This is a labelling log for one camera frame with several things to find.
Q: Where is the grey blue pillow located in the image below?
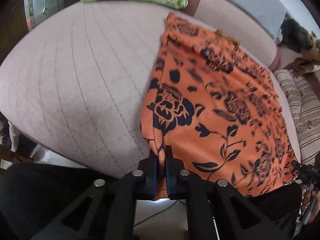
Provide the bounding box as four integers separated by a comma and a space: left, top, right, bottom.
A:
228, 0, 287, 44

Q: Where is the brown patterned cloth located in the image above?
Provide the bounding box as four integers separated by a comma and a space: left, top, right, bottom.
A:
285, 31, 319, 75

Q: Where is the orange black floral garment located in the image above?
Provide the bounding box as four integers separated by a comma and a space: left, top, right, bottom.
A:
140, 13, 297, 197

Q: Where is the dark furry item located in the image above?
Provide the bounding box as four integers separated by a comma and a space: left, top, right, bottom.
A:
281, 12, 317, 53

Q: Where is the striped beige bedding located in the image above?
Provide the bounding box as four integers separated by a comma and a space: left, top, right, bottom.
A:
274, 69, 319, 165

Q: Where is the person's right hand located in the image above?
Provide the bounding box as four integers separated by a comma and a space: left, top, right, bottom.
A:
300, 191, 320, 223

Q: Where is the pink bolster pillow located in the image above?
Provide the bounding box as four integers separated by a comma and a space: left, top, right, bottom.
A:
181, 0, 281, 70

